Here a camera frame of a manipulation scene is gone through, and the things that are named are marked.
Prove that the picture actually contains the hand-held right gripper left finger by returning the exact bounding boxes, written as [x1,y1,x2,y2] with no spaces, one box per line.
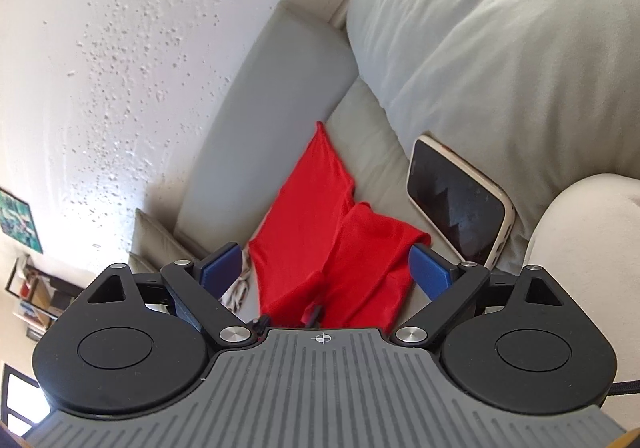
[85,242,261,348]

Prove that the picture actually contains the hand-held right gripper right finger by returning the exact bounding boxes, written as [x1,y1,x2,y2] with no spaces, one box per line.
[391,244,565,348]

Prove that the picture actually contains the red sweater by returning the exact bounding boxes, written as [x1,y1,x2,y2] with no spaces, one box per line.
[247,121,434,331]

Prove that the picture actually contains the light grey crumpled garment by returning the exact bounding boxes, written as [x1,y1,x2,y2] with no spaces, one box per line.
[220,248,259,315]

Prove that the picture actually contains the beige cushion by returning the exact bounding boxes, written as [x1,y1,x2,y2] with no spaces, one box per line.
[127,208,212,279]

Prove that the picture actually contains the smartphone in white case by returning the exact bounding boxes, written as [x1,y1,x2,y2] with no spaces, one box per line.
[406,134,518,273]

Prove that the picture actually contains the grey bed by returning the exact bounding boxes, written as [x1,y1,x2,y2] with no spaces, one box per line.
[320,76,532,325]

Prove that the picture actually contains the cream round cushion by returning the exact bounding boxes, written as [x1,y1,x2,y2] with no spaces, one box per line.
[520,173,640,299]

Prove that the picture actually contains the cluttered shelf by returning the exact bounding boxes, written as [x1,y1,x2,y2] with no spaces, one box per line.
[4,253,87,345]

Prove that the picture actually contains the grey padded headboard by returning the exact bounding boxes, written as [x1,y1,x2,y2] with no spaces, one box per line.
[172,0,359,249]

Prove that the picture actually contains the window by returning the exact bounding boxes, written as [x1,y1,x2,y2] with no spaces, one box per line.
[0,362,42,440]

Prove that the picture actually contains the wall poster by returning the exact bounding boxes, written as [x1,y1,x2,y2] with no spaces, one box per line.
[0,187,45,255]

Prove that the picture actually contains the black cable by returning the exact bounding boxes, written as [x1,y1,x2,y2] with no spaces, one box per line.
[607,377,640,397]

